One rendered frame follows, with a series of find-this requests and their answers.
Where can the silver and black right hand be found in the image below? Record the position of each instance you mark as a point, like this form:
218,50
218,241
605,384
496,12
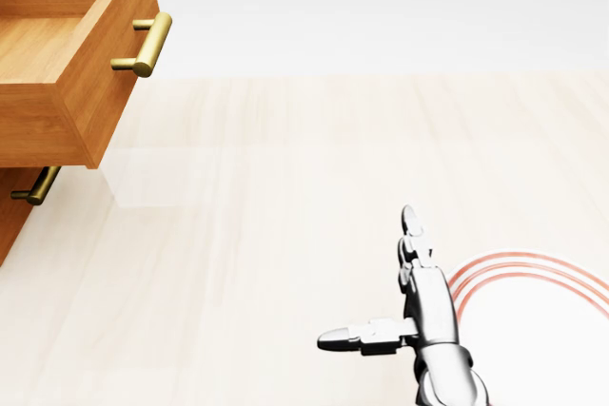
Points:
435,311

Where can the white plate with red rings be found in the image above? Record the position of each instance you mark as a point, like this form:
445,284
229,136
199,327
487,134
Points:
533,334

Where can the open wooden drawer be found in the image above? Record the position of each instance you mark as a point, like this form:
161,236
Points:
33,121

